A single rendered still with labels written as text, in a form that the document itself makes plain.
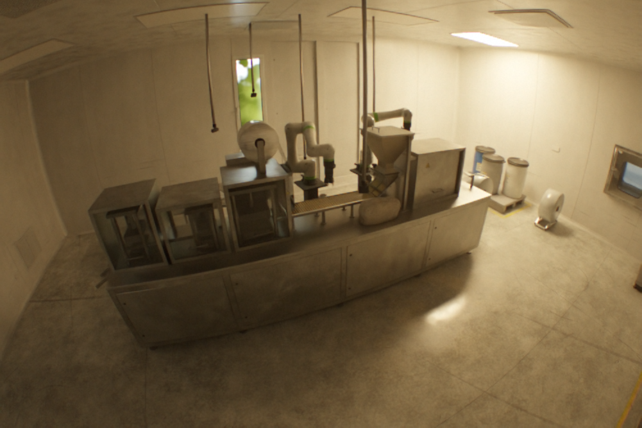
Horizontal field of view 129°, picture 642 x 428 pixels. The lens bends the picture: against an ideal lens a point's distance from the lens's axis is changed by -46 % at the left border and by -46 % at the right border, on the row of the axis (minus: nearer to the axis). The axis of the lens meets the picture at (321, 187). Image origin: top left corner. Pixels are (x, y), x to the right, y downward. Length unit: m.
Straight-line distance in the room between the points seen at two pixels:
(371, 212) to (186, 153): 3.04
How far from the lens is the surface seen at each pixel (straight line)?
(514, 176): 5.09
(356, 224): 2.41
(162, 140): 4.49
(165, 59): 4.41
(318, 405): 2.21
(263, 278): 2.18
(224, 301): 2.28
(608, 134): 5.08
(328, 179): 2.38
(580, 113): 5.20
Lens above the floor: 2.03
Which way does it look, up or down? 23 degrees down
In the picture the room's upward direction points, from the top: 2 degrees counter-clockwise
